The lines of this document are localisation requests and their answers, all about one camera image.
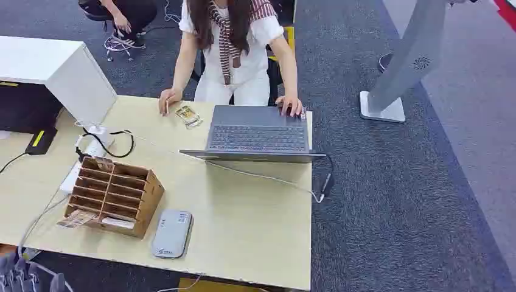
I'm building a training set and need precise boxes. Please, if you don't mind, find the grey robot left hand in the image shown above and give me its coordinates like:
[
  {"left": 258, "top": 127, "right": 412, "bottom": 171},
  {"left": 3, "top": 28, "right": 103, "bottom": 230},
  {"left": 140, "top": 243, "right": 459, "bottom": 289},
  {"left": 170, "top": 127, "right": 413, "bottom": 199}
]
[{"left": 0, "top": 251, "right": 69, "bottom": 292}]

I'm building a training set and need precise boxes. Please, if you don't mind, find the person's left hand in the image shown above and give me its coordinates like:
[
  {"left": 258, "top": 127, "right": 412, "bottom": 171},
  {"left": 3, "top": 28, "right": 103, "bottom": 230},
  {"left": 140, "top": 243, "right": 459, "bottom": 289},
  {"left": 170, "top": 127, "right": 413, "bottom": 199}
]
[{"left": 276, "top": 95, "right": 303, "bottom": 118}]

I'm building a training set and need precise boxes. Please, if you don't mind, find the person's right hand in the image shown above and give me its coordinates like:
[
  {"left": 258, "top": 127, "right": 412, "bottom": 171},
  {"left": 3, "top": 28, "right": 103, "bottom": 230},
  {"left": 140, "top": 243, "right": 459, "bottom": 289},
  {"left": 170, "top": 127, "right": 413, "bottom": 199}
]
[{"left": 158, "top": 87, "right": 184, "bottom": 117}]

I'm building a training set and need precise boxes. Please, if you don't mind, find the grey laptop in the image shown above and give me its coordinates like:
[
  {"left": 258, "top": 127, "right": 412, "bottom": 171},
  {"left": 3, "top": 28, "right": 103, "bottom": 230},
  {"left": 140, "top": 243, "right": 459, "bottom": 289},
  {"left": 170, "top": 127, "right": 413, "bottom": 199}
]
[{"left": 179, "top": 105, "right": 327, "bottom": 164}]

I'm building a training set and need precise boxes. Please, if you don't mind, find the person seated at desk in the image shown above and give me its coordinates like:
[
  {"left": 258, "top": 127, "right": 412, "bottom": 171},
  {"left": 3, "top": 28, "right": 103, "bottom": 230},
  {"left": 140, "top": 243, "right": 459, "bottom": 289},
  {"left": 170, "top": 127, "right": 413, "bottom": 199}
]
[{"left": 158, "top": 0, "right": 303, "bottom": 118}]

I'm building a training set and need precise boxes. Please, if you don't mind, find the stool with metal base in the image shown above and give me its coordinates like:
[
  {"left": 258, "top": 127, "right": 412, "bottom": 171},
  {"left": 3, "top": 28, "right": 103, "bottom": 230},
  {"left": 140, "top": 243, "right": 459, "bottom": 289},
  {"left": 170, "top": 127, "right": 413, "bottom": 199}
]
[{"left": 103, "top": 33, "right": 136, "bottom": 63}]

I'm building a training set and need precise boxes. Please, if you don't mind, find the brown printed card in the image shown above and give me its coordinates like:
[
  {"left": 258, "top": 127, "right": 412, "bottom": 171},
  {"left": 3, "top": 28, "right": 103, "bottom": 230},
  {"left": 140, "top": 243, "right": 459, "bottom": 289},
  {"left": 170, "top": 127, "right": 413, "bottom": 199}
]
[{"left": 57, "top": 209, "right": 98, "bottom": 230}]

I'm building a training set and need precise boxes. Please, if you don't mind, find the white power strip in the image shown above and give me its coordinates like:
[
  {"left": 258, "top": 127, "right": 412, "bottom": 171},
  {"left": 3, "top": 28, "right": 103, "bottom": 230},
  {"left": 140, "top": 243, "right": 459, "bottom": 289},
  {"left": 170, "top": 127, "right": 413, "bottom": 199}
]
[{"left": 59, "top": 125, "right": 116, "bottom": 195}]

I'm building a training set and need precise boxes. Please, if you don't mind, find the person on stool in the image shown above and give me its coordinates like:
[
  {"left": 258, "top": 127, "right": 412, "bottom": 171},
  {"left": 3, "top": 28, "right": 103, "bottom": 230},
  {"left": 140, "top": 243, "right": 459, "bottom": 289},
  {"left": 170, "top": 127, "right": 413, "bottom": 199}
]
[{"left": 78, "top": 0, "right": 158, "bottom": 50}]

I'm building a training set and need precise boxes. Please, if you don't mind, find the white cabinet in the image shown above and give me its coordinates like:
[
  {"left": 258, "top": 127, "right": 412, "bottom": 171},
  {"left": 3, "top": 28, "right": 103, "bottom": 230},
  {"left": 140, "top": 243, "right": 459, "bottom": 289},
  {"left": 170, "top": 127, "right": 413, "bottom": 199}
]
[{"left": 0, "top": 35, "right": 118, "bottom": 127}]

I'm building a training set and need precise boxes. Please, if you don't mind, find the wooden card box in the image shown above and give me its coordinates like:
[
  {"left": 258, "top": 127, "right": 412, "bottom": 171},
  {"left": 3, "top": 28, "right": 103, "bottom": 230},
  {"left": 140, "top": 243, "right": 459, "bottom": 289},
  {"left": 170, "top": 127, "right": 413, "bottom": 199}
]
[{"left": 63, "top": 156, "right": 166, "bottom": 239}]

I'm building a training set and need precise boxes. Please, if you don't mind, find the white card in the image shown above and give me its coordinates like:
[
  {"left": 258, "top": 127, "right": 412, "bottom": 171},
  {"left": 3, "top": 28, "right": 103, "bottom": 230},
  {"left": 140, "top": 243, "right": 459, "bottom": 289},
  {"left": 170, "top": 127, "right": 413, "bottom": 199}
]
[{"left": 101, "top": 217, "right": 136, "bottom": 230}]

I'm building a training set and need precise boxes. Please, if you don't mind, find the grey floor stand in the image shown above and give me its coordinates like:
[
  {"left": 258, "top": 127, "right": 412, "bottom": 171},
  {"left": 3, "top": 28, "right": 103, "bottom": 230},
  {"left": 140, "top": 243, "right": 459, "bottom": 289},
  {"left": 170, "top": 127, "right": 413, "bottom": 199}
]
[{"left": 359, "top": 0, "right": 449, "bottom": 123}]

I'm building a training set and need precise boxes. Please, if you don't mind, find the black device with yellow label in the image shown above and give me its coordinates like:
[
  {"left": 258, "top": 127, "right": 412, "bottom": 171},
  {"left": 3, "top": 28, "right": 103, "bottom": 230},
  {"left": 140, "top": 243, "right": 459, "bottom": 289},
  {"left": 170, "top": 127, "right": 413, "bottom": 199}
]
[{"left": 24, "top": 127, "right": 58, "bottom": 156}]

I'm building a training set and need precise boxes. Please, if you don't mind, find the black box under cabinet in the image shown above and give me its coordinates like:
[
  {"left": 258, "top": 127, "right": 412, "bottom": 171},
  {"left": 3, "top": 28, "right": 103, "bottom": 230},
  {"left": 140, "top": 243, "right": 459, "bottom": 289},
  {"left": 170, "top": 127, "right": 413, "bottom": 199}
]
[{"left": 0, "top": 80, "right": 64, "bottom": 134}]

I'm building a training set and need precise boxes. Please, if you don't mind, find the yellow box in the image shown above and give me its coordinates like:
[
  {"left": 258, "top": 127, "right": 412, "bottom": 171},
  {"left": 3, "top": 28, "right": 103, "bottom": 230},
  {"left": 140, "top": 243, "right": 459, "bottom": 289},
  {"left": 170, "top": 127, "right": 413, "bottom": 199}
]
[{"left": 178, "top": 277, "right": 265, "bottom": 292}]

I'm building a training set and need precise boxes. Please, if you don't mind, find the red floor strip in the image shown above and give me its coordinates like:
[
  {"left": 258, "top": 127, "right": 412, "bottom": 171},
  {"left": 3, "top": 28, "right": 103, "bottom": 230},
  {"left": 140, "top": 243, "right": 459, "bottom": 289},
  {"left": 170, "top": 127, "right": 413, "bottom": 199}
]
[{"left": 493, "top": 0, "right": 516, "bottom": 33}]

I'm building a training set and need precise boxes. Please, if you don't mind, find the grey cable bundle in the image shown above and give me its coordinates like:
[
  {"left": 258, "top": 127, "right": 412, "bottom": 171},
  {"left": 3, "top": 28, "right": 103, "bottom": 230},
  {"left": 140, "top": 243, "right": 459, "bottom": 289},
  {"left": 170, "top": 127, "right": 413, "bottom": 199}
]
[{"left": 17, "top": 192, "right": 72, "bottom": 260}]

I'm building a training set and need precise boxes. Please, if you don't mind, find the black looped cable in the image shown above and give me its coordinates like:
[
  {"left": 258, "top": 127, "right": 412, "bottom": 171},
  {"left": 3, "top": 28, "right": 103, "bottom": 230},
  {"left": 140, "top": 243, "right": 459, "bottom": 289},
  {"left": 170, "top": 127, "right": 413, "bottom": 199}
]
[{"left": 75, "top": 128, "right": 136, "bottom": 159}]

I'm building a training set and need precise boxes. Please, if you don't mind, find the white floor cable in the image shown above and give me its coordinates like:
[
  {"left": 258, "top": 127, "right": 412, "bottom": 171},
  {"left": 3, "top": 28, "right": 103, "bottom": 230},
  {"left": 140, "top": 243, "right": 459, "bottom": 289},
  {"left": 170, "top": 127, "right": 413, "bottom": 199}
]
[{"left": 162, "top": 0, "right": 183, "bottom": 24}]

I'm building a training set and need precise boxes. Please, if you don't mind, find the black laptop cable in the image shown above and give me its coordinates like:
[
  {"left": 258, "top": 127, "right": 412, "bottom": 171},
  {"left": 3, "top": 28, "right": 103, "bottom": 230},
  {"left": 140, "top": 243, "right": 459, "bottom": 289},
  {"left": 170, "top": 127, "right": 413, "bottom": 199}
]
[{"left": 311, "top": 152, "right": 336, "bottom": 201}]

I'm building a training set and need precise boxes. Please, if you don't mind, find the thin black cable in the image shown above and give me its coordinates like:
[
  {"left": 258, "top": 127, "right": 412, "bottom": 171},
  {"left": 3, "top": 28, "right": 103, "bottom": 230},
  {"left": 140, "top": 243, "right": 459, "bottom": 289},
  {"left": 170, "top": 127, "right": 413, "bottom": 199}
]
[{"left": 0, "top": 151, "right": 30, "bottom": 175}]

